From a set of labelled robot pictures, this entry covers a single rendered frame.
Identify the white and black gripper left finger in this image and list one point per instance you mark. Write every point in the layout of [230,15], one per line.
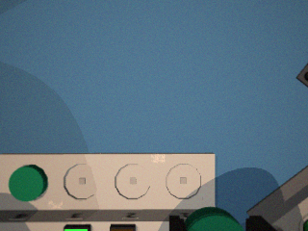
[176,224]

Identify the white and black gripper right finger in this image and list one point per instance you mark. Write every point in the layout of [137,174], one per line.
[257,223]

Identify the white key housing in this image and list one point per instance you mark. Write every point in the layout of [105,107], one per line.
[284,199]

